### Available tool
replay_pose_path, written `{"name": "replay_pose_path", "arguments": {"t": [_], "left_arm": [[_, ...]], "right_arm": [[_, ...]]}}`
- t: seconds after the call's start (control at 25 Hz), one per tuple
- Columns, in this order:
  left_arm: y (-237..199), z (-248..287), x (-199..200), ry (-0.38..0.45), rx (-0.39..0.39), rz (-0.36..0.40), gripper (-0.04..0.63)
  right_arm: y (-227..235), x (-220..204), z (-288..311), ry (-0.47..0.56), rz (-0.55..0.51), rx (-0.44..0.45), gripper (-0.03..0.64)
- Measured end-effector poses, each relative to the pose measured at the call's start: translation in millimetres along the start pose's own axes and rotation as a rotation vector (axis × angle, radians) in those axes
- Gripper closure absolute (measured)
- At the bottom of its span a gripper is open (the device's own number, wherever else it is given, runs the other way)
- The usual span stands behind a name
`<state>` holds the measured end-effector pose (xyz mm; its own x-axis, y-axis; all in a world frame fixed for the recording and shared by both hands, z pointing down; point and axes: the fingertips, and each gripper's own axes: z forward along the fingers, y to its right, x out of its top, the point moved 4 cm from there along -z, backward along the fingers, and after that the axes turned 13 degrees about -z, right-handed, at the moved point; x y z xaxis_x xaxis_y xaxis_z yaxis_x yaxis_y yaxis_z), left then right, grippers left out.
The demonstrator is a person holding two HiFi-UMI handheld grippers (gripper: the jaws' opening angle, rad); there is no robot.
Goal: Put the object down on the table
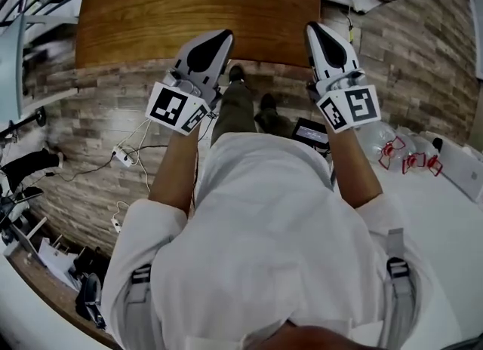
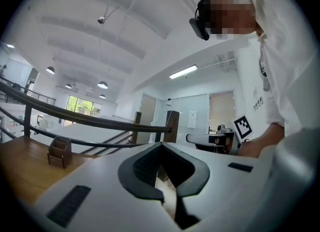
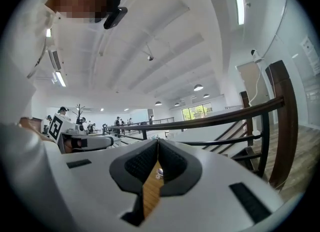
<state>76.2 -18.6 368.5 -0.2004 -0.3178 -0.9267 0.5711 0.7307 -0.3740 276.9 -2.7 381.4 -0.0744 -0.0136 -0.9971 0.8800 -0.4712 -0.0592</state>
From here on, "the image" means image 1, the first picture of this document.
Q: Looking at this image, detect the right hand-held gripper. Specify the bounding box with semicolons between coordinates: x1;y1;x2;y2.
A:
305;22;381;133

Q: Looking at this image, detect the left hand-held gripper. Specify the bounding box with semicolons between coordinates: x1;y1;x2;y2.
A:
146;29;234;137

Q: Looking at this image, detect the person's right forearm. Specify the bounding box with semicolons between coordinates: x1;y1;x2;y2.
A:
325;124;384;210

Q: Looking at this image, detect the person's left forearm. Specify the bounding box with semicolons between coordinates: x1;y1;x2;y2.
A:
147;127;201;216

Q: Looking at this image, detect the person's left leg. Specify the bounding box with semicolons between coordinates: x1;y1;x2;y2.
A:
210;64;256;148

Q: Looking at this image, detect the person's leg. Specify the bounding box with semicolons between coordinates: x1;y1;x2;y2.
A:
210;64;256;148
0;146;69;191
254;93;297;139

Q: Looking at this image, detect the wooden table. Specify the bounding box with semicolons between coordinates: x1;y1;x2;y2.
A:
74;0;322;71

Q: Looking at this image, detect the black tablet device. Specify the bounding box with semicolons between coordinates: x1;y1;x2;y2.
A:
291;116;330;153

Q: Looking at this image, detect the person's right leg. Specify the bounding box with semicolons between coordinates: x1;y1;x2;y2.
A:
254;93;297;139

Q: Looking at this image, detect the clear plastic bag red print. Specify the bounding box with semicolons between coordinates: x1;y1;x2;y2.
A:
356;121;445;179

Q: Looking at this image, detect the white power strip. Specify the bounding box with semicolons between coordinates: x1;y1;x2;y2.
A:
112;146;137;167

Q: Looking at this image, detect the black round stand base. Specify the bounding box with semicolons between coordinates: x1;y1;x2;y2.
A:
0;106;48;142

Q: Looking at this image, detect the white box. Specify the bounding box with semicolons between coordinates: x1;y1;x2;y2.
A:
439;137;483;204

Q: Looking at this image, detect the white charger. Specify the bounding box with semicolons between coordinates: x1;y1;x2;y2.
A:
111;201;131;235

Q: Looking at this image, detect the person's white shirt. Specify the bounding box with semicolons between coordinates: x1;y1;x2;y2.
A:
101;131;454;350

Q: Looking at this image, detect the light blue table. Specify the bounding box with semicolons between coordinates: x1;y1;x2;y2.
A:
0;12;26;125

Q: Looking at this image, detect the black pouch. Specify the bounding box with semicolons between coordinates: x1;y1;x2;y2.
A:
74;271;106;330

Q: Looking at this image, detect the person's head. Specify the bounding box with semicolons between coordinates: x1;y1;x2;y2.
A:
241;320;363;350

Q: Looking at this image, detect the yellow black cable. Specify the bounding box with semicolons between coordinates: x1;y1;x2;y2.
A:
341;8;361;46

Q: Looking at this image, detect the white cable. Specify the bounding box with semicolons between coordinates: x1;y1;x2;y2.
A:
112;118;167;198

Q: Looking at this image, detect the grey right shoulder strap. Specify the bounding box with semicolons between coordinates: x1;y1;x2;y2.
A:
385;227;418;342

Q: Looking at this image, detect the grey shoulder strap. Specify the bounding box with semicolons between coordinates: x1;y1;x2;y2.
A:
385;227;418;342
126;263;154;327

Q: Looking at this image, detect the grey left shoulder strap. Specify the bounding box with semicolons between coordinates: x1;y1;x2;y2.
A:
126;263;154;327

